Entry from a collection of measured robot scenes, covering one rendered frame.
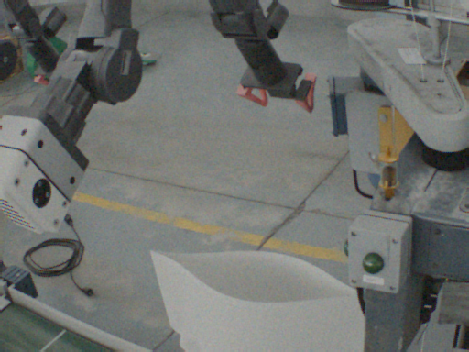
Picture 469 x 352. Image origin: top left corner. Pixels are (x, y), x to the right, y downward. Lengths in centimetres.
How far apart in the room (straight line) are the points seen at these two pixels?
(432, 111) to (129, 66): 41
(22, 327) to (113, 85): 163
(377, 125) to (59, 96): 64
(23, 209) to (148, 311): 220
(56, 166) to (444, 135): 50
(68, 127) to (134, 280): 238
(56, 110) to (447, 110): 52
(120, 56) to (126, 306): 222
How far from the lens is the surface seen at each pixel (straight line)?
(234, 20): 119
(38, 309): 247
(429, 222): 88
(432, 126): 95
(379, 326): 101
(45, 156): 83
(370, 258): 87
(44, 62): 165
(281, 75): 130
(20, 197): 81
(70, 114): 86
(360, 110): 131
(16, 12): 156
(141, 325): 292
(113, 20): 91
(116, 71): 90
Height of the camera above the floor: 179
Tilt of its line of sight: 27 degrees down
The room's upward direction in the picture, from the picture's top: 8 degrees counter-clockwise
